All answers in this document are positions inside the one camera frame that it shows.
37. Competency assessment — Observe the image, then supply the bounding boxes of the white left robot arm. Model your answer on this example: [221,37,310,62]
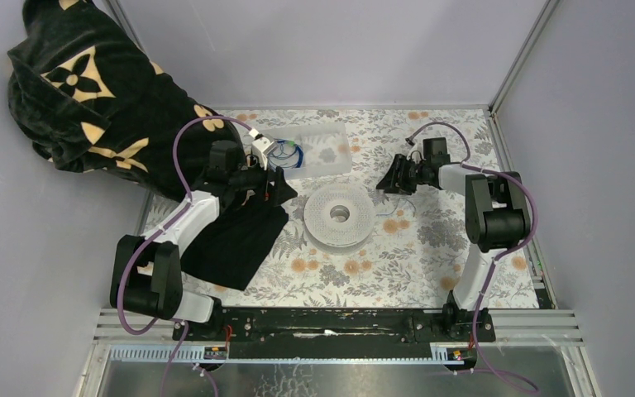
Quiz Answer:
[111,135,297,340]

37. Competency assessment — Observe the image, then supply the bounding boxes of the coiled blue cable green tie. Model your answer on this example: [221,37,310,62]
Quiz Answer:
[268,140,305,170]

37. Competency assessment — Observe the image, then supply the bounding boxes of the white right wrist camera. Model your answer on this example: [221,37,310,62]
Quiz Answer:
[406,138,423,163]

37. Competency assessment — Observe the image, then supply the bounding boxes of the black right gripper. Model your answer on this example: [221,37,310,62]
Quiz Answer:
[375,154,429,196]

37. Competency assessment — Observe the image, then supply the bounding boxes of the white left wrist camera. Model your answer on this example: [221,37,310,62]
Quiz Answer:
[249,128,277,170]

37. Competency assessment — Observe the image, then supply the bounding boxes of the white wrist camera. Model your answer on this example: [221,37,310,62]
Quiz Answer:
[406,138,423,163]
[249,128,277,170]

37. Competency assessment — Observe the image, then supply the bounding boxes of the aluminium frame rails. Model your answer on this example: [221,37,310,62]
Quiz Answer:
[75,307,600,396]

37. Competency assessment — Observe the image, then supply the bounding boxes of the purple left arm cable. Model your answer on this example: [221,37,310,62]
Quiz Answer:
[116,115,258,397]

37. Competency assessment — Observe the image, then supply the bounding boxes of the white perforated spool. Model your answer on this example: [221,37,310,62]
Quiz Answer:
[303,184,376,255]

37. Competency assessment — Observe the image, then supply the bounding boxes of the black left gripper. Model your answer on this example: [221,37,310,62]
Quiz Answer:
[228,154,298,206]

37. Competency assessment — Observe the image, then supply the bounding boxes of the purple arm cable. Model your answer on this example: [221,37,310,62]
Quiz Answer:
[408,121,541,397]
[116,115,258,397]

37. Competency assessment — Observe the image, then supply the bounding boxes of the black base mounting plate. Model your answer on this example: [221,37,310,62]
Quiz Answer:
[186,307,496,360]

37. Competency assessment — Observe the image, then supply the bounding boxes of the black patterned plush blanket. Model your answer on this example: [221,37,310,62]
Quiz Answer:
[7,1,240,201]

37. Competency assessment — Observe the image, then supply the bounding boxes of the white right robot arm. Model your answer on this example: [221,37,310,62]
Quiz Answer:
[376,137,533,341]

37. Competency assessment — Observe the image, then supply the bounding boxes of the black folded cloth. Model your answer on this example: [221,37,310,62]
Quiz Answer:
[181,196,289,290]

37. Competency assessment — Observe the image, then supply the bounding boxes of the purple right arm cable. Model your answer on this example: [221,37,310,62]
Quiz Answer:
[408,121,541,397]

